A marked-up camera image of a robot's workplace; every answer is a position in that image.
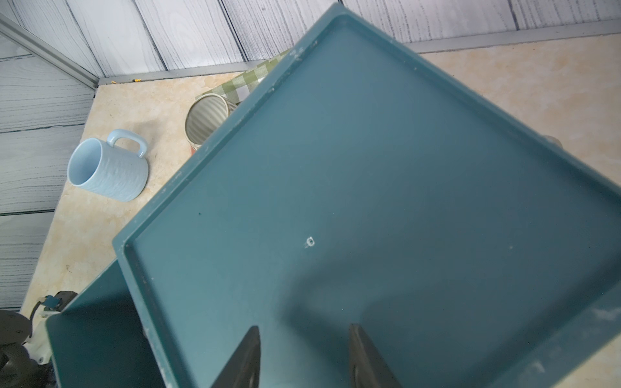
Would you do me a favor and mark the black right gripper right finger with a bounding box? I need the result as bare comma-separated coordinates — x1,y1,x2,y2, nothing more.
349,323,402,388

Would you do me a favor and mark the aluminium frame post left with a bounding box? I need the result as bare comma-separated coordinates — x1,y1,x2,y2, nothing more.
1,15,100,90

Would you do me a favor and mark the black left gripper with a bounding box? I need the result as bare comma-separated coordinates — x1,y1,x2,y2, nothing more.
1,291,78,387

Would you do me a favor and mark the green striped ceramic cup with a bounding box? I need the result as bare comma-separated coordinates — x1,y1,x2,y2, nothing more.
184,93,237,152

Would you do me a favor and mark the light blue mug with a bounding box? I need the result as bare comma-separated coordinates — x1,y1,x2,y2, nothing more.
67,129,149,202

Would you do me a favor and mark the teal drawer cabinet box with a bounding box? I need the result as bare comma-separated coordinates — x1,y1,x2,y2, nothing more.
113,4,620,387

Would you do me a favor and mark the green checkered cloth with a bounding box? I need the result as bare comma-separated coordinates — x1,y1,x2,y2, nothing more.
196,50,289,105

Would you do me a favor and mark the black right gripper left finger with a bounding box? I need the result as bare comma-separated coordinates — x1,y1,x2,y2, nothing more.
211,326,261,388

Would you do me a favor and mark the teal pull-out drawer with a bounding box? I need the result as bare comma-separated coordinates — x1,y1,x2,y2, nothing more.
45,261,165,387

